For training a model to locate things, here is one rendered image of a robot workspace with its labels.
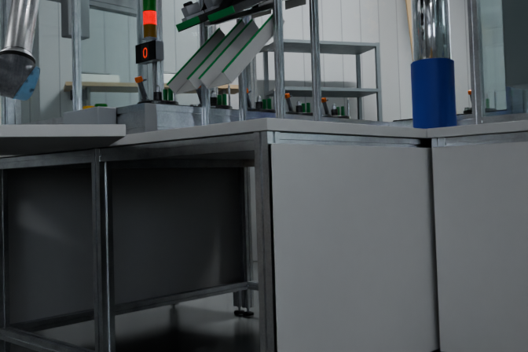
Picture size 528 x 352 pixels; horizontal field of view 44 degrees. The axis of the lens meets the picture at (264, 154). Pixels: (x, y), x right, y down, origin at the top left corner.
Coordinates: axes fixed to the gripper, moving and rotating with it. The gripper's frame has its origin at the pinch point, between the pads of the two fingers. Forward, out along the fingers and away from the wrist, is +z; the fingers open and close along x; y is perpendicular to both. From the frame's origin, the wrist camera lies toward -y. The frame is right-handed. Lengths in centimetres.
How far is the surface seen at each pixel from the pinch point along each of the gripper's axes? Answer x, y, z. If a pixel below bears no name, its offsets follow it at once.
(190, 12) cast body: 0.5, 2.2, 13.3
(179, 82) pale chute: -5.7, 21.1, 21.1
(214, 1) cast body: 2.2, -5.1, 18.6
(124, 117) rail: -18.3, 36.0, 13.8
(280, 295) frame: 50, 77, 41
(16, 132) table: 19, 62, -22
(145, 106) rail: -7.7, 32.9, 14.7
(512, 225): 64, 35, 102
